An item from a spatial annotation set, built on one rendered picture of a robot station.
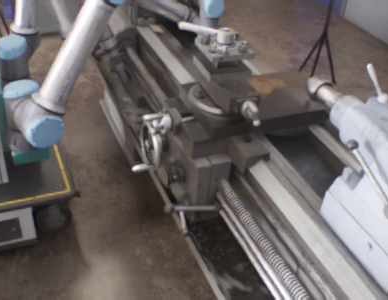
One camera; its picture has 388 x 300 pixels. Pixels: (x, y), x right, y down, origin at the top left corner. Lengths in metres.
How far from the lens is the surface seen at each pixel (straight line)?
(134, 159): 2.91
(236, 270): 1.86
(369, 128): 1.38
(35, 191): 2.31
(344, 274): 1.36
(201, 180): 1.70
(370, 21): 5.72
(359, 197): 1.38
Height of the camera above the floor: 1.82
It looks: 35 degrees down
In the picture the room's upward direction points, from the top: 6 degrees clockwise
